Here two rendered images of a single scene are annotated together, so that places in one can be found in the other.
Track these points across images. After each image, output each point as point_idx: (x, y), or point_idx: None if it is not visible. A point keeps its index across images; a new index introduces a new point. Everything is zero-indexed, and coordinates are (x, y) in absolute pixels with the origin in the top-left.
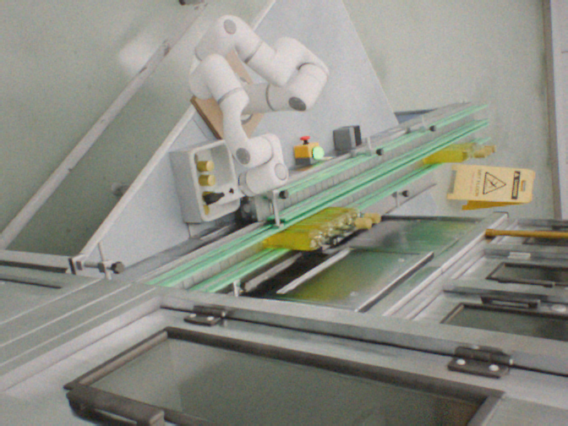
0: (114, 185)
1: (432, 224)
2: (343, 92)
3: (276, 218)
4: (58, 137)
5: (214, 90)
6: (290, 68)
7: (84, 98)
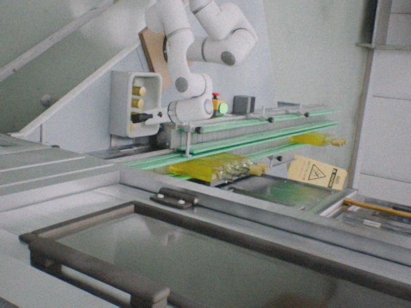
0: (44, 96)
1: (296, 186)
2: (248, 69)
3: (187, 149)
4: (9, 44)
5: (167, 24)
6: (229, 27)
7: (38, 19)
